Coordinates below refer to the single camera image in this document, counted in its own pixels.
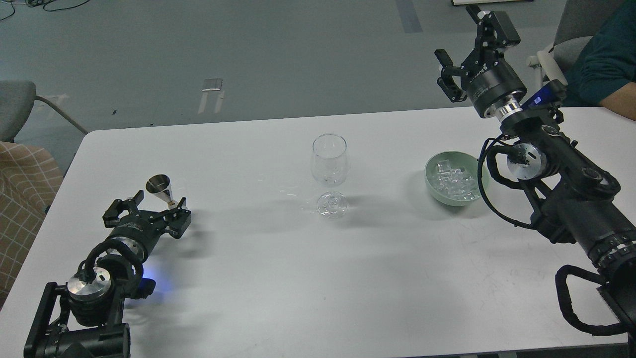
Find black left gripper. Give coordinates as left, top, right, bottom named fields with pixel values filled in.
left=102, top=190, right=192, bottom=263

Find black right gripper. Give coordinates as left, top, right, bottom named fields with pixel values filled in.
left=434, top=5, right=527, bottom=118

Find steel double jigger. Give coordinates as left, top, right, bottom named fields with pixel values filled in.
left=145, top=174, right=177, bottom=209

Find clear ice cubes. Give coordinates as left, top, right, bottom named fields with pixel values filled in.
left=429, top=159, right=480, bottom=201

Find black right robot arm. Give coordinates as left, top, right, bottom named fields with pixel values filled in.
left=435, top=4, right=636, bottom=358

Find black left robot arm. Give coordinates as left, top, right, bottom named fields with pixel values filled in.
left=23, top=189, right=191, bottom=358

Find clear wine glass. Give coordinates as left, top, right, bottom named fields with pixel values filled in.
left=311, top=133, right=349, bottom=218

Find grey office chair at right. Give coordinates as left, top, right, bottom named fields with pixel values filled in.
left=527, top=0, right=624, bottom=90

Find beige checkered cloth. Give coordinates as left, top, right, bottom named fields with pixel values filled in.
left=0, top=141, right=63, bottom=305

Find green bowl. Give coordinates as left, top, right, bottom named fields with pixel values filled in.
left=425, top=151, right=490, bottom=207

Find person in teal sweater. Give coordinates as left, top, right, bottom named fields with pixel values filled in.
left=563, top=0, right=636, bottom=120

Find grey chair at left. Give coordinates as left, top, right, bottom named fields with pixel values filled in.
left=0, top=80, right=89, bottom=143

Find black floor cables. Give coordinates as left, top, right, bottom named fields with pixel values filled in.
left=0, top=0, right=91, bottom=21

